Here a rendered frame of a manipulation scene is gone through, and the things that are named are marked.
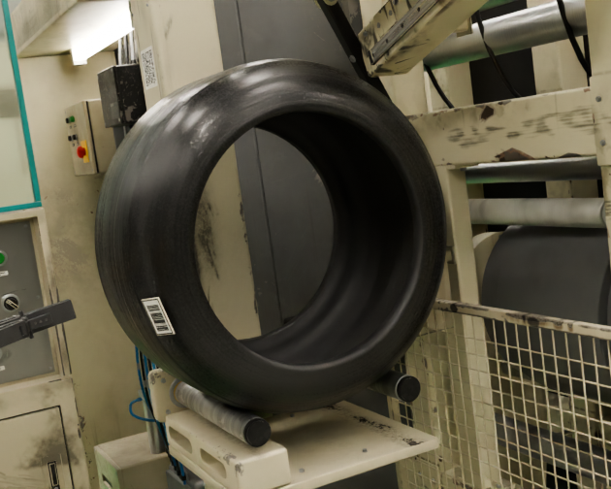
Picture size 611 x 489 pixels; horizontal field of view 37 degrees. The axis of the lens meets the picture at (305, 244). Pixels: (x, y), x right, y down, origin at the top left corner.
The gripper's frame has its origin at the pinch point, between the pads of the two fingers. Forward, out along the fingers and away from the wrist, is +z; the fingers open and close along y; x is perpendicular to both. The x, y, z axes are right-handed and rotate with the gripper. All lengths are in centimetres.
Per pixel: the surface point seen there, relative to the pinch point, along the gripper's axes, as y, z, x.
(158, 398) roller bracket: 23.1, 17.4, 25.3
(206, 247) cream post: 25.6, 35.3, 1.9
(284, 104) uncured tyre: -11.5, 41.2, -21.1
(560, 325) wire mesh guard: -29, 69, 23
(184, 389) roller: 18.1, 21.2, 24.1
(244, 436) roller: -11.2, 20.3, 25.6
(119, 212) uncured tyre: -2.9, 13.9, -11.9
